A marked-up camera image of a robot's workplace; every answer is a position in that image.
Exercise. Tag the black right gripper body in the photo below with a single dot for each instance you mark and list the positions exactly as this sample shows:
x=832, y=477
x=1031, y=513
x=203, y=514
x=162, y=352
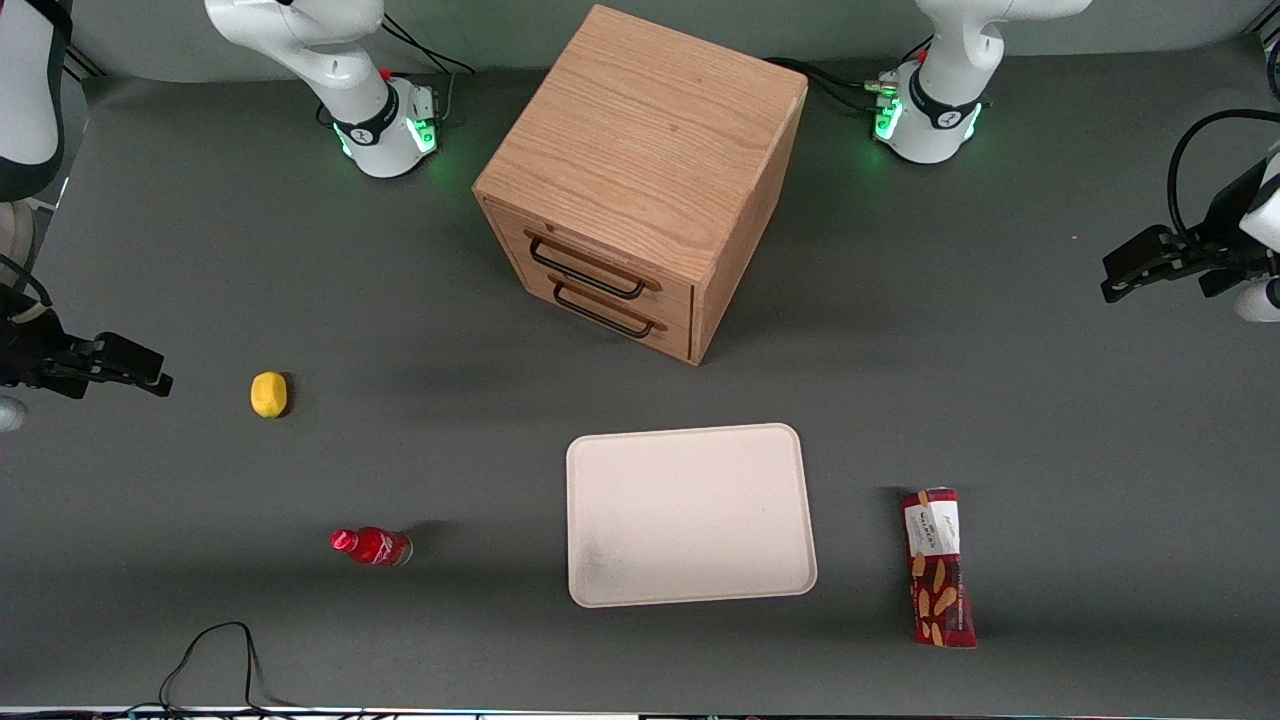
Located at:
x=22, y=352

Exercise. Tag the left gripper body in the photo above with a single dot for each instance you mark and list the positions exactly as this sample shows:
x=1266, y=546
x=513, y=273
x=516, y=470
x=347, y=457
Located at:
x=1222, y=243

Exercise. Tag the red cookie box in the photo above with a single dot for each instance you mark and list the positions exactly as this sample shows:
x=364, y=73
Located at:
x=940, y=580

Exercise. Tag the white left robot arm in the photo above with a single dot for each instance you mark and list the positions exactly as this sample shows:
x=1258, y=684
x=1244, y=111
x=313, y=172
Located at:
x=950, y=60

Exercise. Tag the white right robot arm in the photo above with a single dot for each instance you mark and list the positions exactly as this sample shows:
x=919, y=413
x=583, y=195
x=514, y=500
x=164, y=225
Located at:
x=340, y=60

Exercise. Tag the cream rectangular tray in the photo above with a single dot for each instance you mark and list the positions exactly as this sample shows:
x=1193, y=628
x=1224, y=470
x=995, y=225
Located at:
x=690, y=515

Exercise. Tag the yellow lemon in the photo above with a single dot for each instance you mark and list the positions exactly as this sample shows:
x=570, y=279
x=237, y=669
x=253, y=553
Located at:
x=268, y=394

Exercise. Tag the red plastic bottle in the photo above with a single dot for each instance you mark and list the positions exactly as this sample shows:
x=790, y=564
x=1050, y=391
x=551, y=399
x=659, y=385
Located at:
x=375, y=547

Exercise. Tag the wooden two-drawer cabinet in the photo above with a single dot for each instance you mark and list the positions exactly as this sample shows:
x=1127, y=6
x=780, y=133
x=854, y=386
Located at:
x=640, y=140

